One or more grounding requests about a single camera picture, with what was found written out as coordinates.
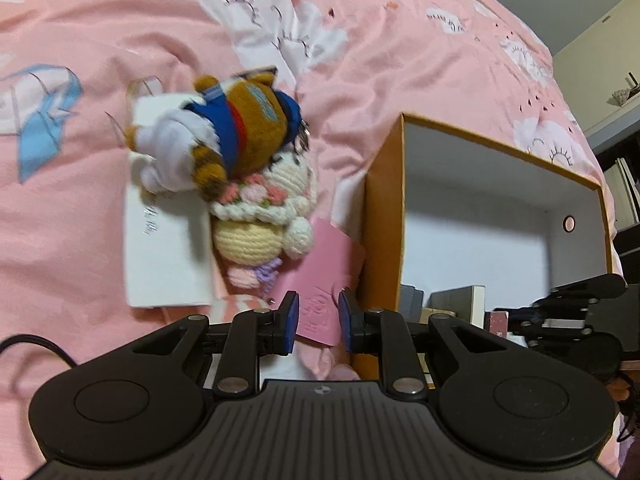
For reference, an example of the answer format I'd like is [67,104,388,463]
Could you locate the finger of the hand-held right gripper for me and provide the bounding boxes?
[532,274,627,311]
[494,307,592,339]

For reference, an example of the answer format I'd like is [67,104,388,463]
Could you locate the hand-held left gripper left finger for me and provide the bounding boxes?
[129,291,302,400]

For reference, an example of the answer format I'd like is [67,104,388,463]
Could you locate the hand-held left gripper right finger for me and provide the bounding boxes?
[338,288,502,401]

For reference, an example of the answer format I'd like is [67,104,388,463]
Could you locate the dark red small box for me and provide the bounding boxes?
[486,310,512,337]

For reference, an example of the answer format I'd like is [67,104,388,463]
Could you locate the small gold box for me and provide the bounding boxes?
[430,285,487,334]

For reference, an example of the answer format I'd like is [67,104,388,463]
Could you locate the dark grey small box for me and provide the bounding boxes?
[399,284,426,332]

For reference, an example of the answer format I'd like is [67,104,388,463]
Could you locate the pink card envelope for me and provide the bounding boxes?
[299,216,367,347]

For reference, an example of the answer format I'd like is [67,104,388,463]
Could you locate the cream crochet bunny doll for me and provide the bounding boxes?
[207,152,319,294]

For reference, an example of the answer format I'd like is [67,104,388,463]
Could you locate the orange cardboard box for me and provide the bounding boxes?
[362,112,614,377]

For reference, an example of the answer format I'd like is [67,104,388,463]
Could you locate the brown sailor bear plush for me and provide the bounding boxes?
[122,67,314,199]

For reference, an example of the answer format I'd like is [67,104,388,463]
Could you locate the white books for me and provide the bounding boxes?
[601,157,640,234]

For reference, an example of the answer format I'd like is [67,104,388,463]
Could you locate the flat white box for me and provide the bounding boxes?
[122,94,219,310]

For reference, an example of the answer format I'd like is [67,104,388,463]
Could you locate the dark shelf unit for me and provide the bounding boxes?
[582,125,640,281]

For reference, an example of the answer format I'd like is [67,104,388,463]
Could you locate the small shelf ornament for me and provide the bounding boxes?
[612,72,640,107]

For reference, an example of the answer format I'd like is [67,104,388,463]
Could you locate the pink printed blanket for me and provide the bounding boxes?
[0,0,621,480]

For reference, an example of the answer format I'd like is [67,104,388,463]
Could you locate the black cable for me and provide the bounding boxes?
[0,334,77,372]

